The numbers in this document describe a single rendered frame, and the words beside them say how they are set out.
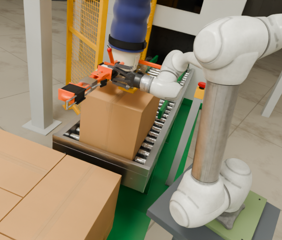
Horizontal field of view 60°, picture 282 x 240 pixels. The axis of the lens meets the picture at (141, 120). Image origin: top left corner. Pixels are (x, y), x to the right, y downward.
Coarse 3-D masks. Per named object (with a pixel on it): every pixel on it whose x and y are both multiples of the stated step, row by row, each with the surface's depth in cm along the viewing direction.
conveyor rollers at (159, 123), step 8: (152, 72) 319; (184, 80) 319; (160, 104) 246; (168, 104) 252; (168, 112) 236; (160, 120) 222; (152, 128) 207; (160, 128) 207; (72, 136) 178; (152, 136) 199; (144, 144) 184; (152, 144) 192; (144, 152) 176; (136, 160) 169; (144, 160) 169
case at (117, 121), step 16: (96, 96) 150; (112, 96) 154; (128, 96) 158; (144, 96) 162; (96, 112) 154; (112, 112) 150; (128, 112) 146; (144, 112) 151; (80, 128) 164; (96, 128) 160; (112, 128) 156; (128, 128) 152; (144, 128) 171; (96, 144) 166; (112, 144) 162; (128, 144) 158
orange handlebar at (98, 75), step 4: (116, 60) 145; (140, 60) 154; (144, 60) 155; (144, 64) 154; (148, 64) 154; (152, 64) 153; (156, 64) 153; (160, 68) 152; (92, 72) 122; (96, 72) 123; (100, 72) 123; (108, 72) 128; (92, 76) 120; (96, 76) 123; (100, 76) 120; (104, 76) 123; (100, 80) 119; (76, 84) 109; (80, 84) 110; (88, 88) 109; (64, 96) 98; (68, 96) 98
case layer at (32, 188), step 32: (0, 160) 146; (32, 160) 150; (64, 160) 155; (0, 192) 127; (32, 192) 131; (64, 192) 135; (96, 192) 139; (0, 224) 113; (32, 224) 116; (64, 224) 119; (96, 224) 129
